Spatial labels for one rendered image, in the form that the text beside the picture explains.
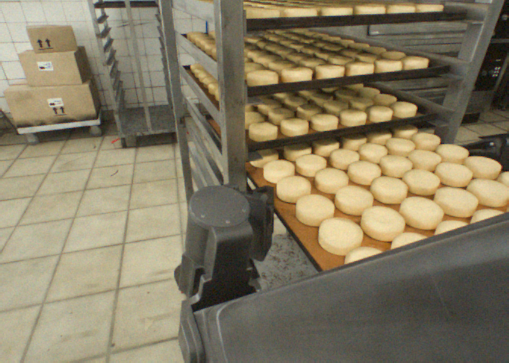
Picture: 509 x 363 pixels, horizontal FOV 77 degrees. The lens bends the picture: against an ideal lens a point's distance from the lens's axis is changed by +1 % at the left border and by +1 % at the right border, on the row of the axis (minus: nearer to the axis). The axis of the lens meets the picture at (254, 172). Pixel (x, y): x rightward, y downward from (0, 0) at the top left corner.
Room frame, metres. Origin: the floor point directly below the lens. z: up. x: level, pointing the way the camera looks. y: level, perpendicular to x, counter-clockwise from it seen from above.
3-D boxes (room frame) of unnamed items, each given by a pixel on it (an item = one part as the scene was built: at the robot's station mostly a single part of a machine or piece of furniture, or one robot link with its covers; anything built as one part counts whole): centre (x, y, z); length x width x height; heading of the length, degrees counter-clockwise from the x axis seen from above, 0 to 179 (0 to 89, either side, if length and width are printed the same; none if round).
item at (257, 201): (0.30, 0.03, 0.91); 0.07 x 0.07 x 0.10; 65
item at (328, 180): (0.42, -0.12, 0.92); 0.05 x 0.05 x 0.02
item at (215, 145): (0.74, 0.11, 0.87); 0.64 x 0.03 x 0.03; 21
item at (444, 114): (0.88, -0.25, 0.96); 0.64 x 0.03 x 0.03; 21
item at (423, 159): (0.48, -0.29, 0.92); 0.05 x 0.05 x 0.02
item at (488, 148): (0.52, -0.41, 0.90); 0.09 x 0.07 x 0.07; 66
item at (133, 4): (2.70, 0.94, 1.05); 0.60 x 0.40 x 0.01; 17
